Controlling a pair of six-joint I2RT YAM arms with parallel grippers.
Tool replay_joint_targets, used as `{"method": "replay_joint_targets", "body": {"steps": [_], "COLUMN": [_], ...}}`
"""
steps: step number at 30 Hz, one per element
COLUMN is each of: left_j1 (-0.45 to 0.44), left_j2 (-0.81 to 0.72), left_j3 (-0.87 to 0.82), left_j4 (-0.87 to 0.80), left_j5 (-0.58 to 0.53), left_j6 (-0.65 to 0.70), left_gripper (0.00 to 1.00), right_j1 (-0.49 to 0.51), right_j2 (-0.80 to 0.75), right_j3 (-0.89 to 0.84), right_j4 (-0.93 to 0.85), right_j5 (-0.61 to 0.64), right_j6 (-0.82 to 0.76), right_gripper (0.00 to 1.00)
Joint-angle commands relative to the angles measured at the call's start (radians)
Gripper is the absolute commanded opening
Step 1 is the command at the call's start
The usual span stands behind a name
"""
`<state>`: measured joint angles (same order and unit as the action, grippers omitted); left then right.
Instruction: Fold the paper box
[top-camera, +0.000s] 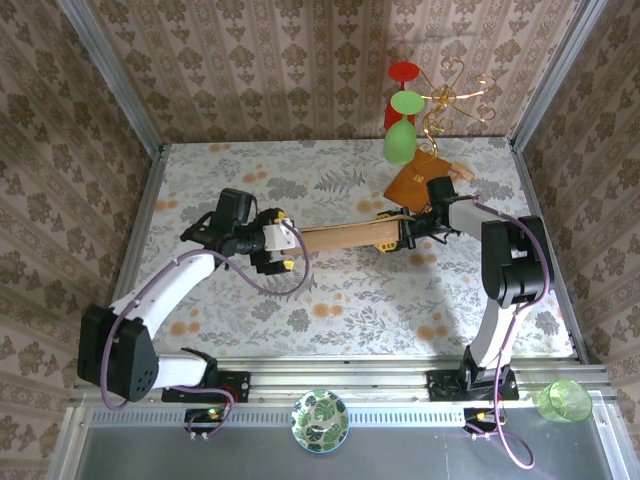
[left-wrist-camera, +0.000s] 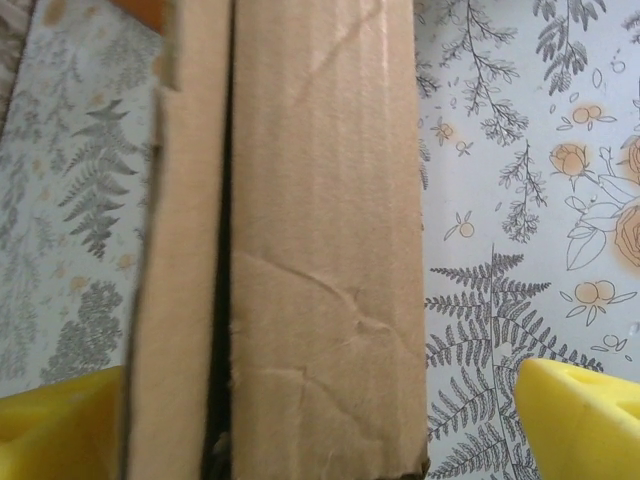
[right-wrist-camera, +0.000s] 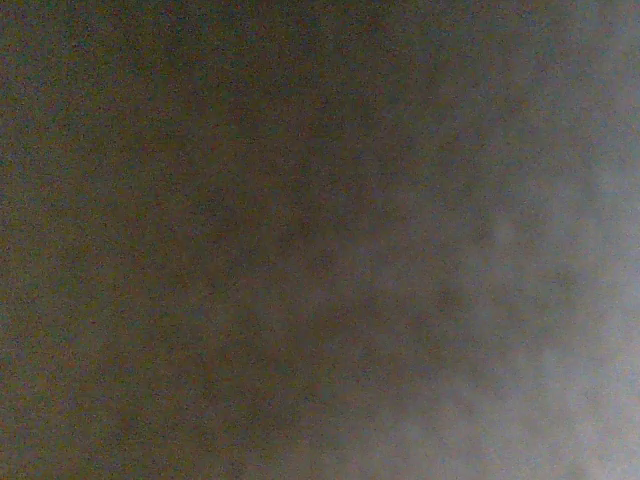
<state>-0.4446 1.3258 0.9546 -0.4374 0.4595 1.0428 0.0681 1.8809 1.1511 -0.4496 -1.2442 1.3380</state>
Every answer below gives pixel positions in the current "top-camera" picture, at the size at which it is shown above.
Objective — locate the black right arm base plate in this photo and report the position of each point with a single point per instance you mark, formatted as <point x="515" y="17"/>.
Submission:
<point x="442" y="385"/>

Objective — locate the leaf pattern bowl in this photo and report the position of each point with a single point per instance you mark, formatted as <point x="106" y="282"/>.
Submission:
<point x="320" y="410"/>

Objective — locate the green plastic wine glass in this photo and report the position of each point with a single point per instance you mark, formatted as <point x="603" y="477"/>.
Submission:
<point x="398" y="145"/>

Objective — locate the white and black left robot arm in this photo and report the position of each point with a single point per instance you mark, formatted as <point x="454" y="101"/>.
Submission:
<point x="160" y="290"/>

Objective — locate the red plastic wine glass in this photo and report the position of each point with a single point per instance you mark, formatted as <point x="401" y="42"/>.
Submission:
<point x="404" y="70"/>

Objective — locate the brown wooden base board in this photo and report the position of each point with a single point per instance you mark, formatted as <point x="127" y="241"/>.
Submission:
<point x="407" y="185"/>

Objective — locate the small circuit board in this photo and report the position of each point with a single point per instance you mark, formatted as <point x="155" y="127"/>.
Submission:
<point x="481" y="417"/>
<point x="207" y="417"/>

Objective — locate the aluminium frame post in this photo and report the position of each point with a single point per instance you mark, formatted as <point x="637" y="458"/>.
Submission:
<point x="555" y="80"/>
<point x="115" y="80"/>

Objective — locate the small left circuit board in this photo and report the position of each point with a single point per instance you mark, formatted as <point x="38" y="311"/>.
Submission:
<point x="207" y="417"/>

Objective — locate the brown cardboard paper box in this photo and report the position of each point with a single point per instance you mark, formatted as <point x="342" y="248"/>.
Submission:
<point x="350" y="235"/>

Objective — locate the small right circuit board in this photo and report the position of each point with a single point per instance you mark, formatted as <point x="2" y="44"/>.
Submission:
<point x="481" y="417"/>

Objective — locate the aluminium mounting rail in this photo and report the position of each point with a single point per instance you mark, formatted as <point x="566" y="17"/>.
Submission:
<point x="340" y="380"/>

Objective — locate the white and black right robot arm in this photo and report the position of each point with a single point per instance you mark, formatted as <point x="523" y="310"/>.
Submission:
<point x="487" y="340"/>

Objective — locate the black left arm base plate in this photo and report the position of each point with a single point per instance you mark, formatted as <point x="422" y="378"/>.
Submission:
<point x="234" y="385"/>

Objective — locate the small wooden mallet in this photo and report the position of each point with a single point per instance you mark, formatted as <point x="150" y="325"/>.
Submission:
<point x="462" y="172"/>

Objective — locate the green transparent plastic cup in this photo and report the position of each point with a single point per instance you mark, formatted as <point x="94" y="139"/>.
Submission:
<point x="565" y="400"/>

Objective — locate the grey metal sheet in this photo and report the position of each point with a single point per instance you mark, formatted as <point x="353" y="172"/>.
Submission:
<point x="400" y="450"/>

